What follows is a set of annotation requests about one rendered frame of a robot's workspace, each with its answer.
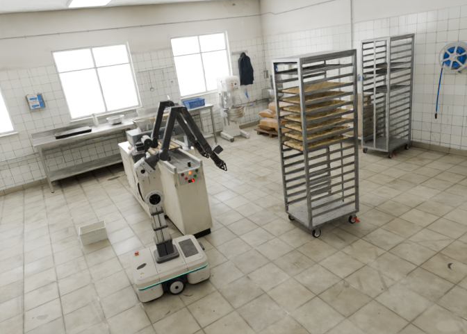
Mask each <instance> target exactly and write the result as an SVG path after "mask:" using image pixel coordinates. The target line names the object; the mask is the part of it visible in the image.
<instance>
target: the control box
mask: <svg viewBox="0 0 467 334"><path fill-rule="evenodd" d="M196 169H198V172H196V171H195V170H196ZM188 172H191V174H189V173H188ZM177 174H178V177H179V184H180V185H185V184H188V183H189V180H190V182H191V183H192V182H194V181H198V180H201V179H202V176H201V172H200V168H199V167H194V168H192V169H187V170H185V171H182V172H178V173H177ZM181 174H184V176H181ZM194 175H197V176H196V177H194ZM185 177H187V178H188V180H185ZM192 180H193V181H192Z"/></svg>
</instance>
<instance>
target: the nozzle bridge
mask: <svg viewBox="0 0 467 334"><path fill-rule="evenodd" d="M165 127H166V126H164V127H160V131H159V133H160V132H161V134H160V136H161V139H159V137H158V140H157V141H158V142H162V141H163V136H164V135H163V134H164V132H165ZM174 128H175V131H174V132H175V135H174V133H173V132H172V137H171V139H174V138H177V137H182V136H183V137H184V142H185V145H186V146H187V147H191V143H190V141H189V140H188V138H187V137H186V135H185V133H184V132H183V130H182V128H181V127H180V125H179V123H177V124H175V125H174ZM174 128H173V130H174ZM152 131H153V129H152V130H148V131H143V132H141V131H139V130H138V129H135V130H132V131H126V135H127V138H128V141H129V144H130V145H131V149H132V148H133V147H134V145H135V143H137V142H142V140H141V137H142V136H143V135H148V136H150V135H151V134H152Z"/></svg>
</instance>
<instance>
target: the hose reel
mask: <svg viewBox="0 0 467 334"><path fill-rule="evenodd" d="M443 50H444V52H443V56H442V60H440V56H441V52H442V51H443ZM441 62H443V64H441ZM439 65H440V66H441V75H442V71H443V69H444V70H445V71H447V72H457V71H458V75H460V74H461V72H460V71H459V70H462V69H465V68H466V67H467V43H466V42H462V41H457V42H451V43H449V44H447V45H445V46H444V47H443V48H442V49H441V51H440V53H439ZM443 65H445V66H446V67H447V68H448V69H446V68H444V67H443ZM441 75H440V79H439V88H440V84H441ZM439 88H438V93H437V99H436V114H435V119H437V108H438V99H439Z"/></svg>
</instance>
